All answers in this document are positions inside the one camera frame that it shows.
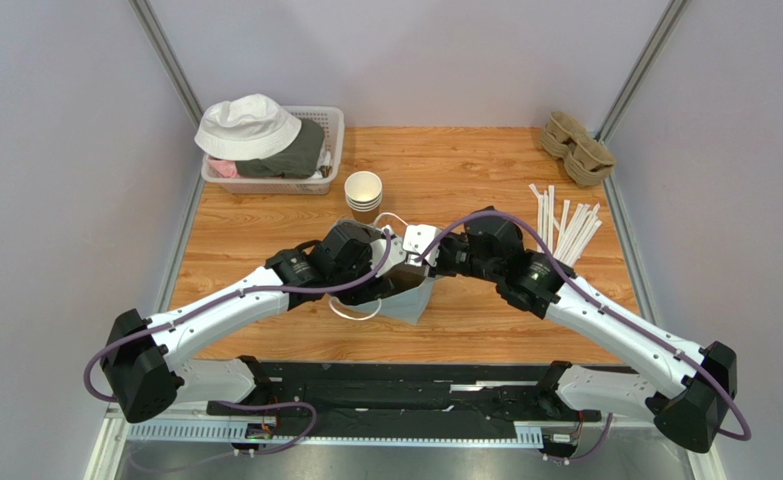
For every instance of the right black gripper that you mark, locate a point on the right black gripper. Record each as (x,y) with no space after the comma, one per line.
(445,259)

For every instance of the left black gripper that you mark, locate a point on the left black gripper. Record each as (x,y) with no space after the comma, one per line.
(363,294)

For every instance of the white paper bag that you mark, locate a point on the white paper bag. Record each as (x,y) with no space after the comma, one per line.
(407,306)

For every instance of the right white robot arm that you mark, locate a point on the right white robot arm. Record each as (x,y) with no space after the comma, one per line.
(686,390)

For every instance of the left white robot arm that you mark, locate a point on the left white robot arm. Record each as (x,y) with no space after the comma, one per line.
(148,363)

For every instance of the stack of paper cups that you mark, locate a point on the stack of paper cups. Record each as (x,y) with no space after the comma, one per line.
(363,192)

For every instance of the bundle of wrapped straws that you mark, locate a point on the bundle of wrapped straws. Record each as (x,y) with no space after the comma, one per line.
(566,228)

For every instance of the olive green cloth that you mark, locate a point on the olive green cloth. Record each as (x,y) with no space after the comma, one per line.
(298,160)

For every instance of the cardboard cup carrier stack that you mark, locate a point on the cardboard cup carrier stack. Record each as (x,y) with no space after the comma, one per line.
(587,162)

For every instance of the white plastic basket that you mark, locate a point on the white plastic basket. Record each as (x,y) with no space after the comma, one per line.
(331,119)

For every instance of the pink cloth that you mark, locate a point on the pink cloth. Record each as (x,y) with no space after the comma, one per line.
(223,168)

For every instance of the white bucket hat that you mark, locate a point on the white bucket hat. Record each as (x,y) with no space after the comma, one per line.
(248,128)

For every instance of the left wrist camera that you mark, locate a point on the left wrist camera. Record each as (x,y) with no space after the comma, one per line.
(387,250)

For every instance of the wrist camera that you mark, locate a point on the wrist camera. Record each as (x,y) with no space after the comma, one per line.
(387,250)
(417,241)

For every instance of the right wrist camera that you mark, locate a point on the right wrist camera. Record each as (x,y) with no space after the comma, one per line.
(417,241)

